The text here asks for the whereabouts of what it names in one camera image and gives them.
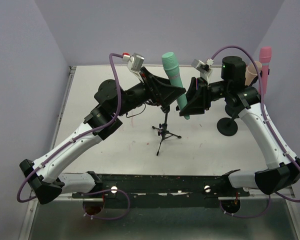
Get mint green toy microphone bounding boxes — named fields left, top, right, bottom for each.
left=161, top=52, right=188, bottom=111

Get black round-base stand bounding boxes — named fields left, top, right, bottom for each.
left=216, top=110, right=239, bottom=137

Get black tripod shock-mount stand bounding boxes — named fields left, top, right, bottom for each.
left=151, top=106, right=182, bottom=156

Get beige toy microphone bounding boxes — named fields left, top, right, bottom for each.
left=245, top=61, right=262, bottom=86

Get pink toy microphone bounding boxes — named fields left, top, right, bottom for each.
left=259, top=46, right=272, bottom=96

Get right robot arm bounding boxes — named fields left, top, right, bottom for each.
left=179, top=56, right=300, bottom=195

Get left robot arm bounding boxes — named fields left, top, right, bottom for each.
left=19, top=66, right=186, bottom=205

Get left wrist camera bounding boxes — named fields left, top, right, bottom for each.
left=122, top=52, right=145, bottom=81

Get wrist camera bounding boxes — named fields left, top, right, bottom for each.
left=122, top=52, right=145, bottom=81
left=191, top=58, right=214, bottom=84

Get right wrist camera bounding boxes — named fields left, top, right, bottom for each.
left=191, top=58, right=214, bottom=84

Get black front mounting rail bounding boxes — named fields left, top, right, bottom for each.
left=72, top=174, right=250, bottom=209

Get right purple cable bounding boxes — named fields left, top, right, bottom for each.
left=211, top=45, right=300, bottom=220

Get aluminium side frame rail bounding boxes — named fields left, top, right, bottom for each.
left=29, top=65, right=77, bottom=201

